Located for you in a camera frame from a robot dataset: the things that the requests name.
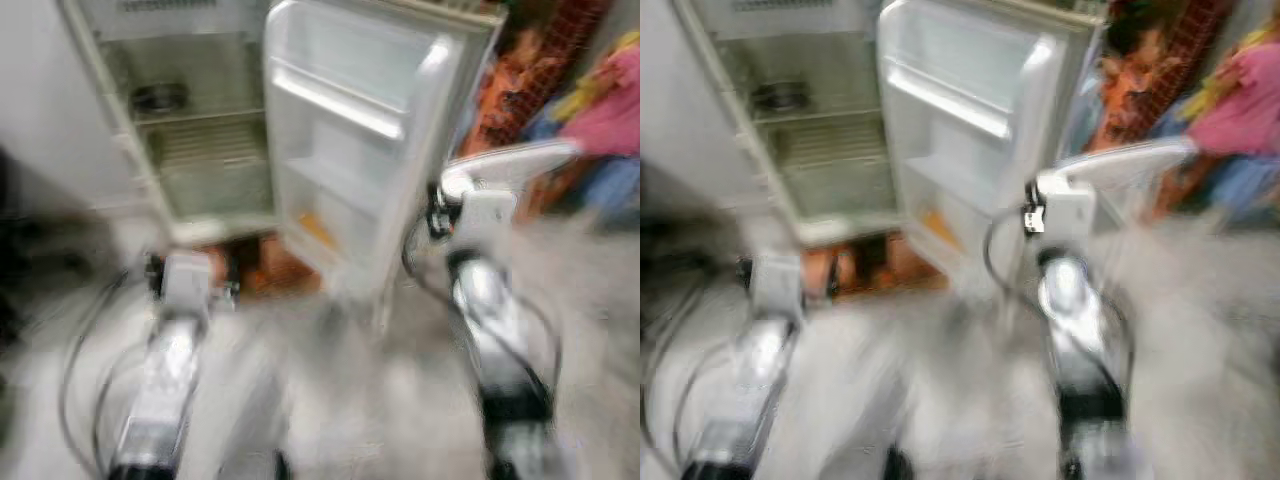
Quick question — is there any white plastic chair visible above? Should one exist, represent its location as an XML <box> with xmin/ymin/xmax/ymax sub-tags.
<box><xmin>1035</xmin><ymin>135</ymin><xmax>1201</xmax><ymax>201</ymax></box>
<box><xmin>438</xmin><ymin>138</ymin><xmax>583</xmax><ymax>201</ymax></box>

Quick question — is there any person in pink clothes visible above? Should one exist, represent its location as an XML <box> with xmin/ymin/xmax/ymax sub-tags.
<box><xmin>545</xmin><ymin>30</ymin><xmax>641</xmax><ymax>223</ymax></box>
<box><xmin>1150</xmin><ymin>25</ymin><xmax>1280</xmax><ymax>226</ymax></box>

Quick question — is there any grey fridge door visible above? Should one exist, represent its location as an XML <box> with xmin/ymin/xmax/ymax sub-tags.
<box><xmin>262</xmin><ymin>0</ymin><xmax>507</xmax><ymax>336</ymax></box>
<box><xmin>876</xmin><ymin>0</ymin><xmax>1113</xmax><ymax>306</ymax></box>

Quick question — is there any black round bowl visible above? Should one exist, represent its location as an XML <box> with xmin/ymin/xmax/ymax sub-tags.
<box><xmin>128</xmin><ymin>80</ymin><xmax>193</xmax><ymax>115</ymax></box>
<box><xmin>750</xmin><ymin>80</ymin><xmax>813</xmax><ymax>115</ymax></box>

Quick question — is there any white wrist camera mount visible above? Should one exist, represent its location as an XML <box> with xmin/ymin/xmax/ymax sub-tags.
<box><xmin>748</xmin><ymin>252</ymin><xmax>804</xmax><ymax>319</ymax></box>
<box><xmin>158</xmin><ymin>250</ymin><xmax>217</xmax><ymax>313</ymax></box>
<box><xmin>1035</xmin><ymin>172</ymin><xmax>1098</xmax><ymax>241</ymax></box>
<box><xmin>452</xmin><ymin>188</ymin><xmax>519</xmax><ymax>253</ymax></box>

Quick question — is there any person in orange clothes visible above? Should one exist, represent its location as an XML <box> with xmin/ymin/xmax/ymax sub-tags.
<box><xmin>1098</xmin><ymin>0</ymin><xmax>1183</xmax><ymax>146</ymax></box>
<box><xmin>478</xmin><ymin>25</ymin><xmax>563</xmax><ymax>156</ymax></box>

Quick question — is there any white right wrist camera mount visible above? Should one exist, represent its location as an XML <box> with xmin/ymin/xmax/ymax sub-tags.
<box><xmin>452</xmin><ymin>188</ymin><xmax>519</xmax><ymax>253</ymax></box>
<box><xmin>1035</xmin><ymin>172</ymin><xmax>1098</xmax><ymax>241</ymax></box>

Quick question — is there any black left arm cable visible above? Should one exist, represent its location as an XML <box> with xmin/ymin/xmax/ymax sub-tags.
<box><xmin>672</xmin><ymin>330</ymin><xmax>746</xmax><ymax>471</ymax></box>
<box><xmin>58</xmin><ymin>270</ymin><xmax>151</xmax><ymax>476</ymax></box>
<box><xmin>642</xmin><ymin>285</ymin><xmax>746</xmax><ymax>479</ymax></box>
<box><xmin>92</xmin><ymin>340</ymin><xmax>151</xmax><ymax>471</ymax></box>

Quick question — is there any clear crisper drawer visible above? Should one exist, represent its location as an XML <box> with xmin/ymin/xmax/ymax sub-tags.
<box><xmin>158</xmin><ymin>165</ymin><xmax>279</xmax><ymax>219</ymax></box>
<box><xmin>780</xmin><ymin>165</ymin><xmax>899</xmax><ymax>219</ymax></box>

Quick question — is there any yellow orange packet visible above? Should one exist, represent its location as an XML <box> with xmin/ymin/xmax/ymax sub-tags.
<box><xmin>918</xmin><ymin>205</ymin><xmax>963</xmax><ymax>251</ymax></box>
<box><xmin>298</xmin><ymin>208</ymin><xmax>339</xmax><ymax>253</ymax></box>

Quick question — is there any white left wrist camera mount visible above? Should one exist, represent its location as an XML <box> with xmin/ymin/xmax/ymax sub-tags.
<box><xmin>748</xmin><ymin>252</ymin><xmax>804</xmax><ymax>319</ymax></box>
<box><xmin>158</xmin><ymin>250</ymin><xmax>217</xmax><ymax>313</ymax></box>

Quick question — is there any white wire fridge shelf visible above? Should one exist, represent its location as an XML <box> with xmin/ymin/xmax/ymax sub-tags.
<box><xmin>130</xmin><ymin>108</ymin><xmax>271</xmax><ymax>129</ymax></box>
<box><xmin>745</xmin><ymin>108</ymin><xmax>886</xmax><ymax>129</ymax></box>

